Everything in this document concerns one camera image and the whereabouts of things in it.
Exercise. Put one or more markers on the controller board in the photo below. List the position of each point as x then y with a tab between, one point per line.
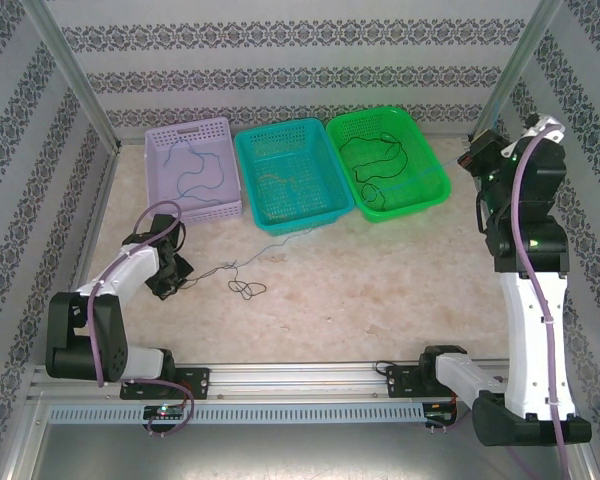
165	411
440	417

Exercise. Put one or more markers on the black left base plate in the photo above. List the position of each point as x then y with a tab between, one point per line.
195	382

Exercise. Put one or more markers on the aluminium frame post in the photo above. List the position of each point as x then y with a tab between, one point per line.
515	70
70	70

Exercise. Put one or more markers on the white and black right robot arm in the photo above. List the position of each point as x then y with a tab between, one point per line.
525	325

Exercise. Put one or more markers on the right controller board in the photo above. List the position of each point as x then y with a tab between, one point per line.
440	417

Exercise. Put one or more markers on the grey metal panel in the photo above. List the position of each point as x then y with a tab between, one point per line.
300	455

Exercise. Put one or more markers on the aluminium left side rail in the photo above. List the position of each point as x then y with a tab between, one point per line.
87	240

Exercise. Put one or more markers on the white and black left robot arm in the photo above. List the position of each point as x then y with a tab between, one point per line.
130	270

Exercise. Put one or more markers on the left controller board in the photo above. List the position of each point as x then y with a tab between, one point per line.
165	411

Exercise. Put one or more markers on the aluminium right frame post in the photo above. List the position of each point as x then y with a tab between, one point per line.
515	70

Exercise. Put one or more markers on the lilac plastic basket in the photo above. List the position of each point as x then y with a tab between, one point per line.
155	190

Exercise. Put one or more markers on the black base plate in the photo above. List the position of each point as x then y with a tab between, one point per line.
195	382
400	382

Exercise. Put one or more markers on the aluminium left frame post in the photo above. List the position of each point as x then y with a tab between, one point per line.
70	70

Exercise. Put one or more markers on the teal plastic basket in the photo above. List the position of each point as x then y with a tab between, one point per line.
290	150

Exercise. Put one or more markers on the green plastic basket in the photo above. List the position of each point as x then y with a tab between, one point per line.
420	150

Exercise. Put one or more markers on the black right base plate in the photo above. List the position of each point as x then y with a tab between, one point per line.
400	382

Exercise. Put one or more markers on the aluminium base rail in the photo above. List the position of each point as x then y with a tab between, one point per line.
300	380

